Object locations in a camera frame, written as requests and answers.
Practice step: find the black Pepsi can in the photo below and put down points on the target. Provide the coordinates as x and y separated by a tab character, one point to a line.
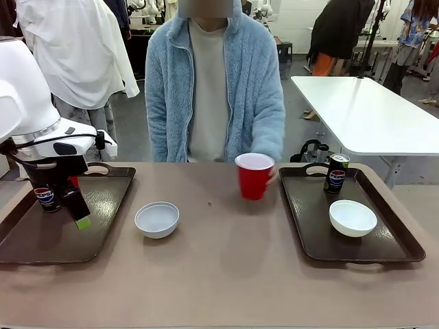
46	202
336	178

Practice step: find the white plastic bowl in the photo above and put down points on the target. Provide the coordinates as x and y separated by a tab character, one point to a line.
353	219
157	226

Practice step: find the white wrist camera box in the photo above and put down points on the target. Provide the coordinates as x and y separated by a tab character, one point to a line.
110	149

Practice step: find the person in blue patterned shirt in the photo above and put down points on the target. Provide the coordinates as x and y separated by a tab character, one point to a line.
409	34

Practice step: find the black wheeled machine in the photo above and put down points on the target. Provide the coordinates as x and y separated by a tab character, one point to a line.
305	152

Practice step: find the person left forearm blue sleeve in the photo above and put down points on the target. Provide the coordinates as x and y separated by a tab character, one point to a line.
269	140

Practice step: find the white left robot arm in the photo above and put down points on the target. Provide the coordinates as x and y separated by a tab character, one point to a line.
17	103

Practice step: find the white folding table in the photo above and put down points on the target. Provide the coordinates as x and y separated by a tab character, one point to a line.
360	113

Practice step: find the person right forearm blue sleeve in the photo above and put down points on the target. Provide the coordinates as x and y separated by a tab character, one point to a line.
157	137

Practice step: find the person in black top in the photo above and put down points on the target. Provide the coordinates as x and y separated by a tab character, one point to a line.
336	27

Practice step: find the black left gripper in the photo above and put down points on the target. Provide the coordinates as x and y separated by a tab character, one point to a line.
51	171

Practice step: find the red plastic cup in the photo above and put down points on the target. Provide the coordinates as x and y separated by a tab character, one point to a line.
252	185
73	181

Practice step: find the brown plastic serving tray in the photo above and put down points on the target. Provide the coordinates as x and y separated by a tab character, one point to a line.
51	240
308	222

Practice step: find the person left hand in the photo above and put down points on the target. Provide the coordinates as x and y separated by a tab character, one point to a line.
273	176

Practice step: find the black stool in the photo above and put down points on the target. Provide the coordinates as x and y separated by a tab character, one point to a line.
284	49

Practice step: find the black tripod stand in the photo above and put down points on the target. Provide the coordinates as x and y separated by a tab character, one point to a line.
372	41

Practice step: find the person in white shirt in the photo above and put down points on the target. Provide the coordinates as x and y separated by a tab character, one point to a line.
75	51

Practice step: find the person in blue fleece jacket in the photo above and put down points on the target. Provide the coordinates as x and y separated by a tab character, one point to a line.
209	103

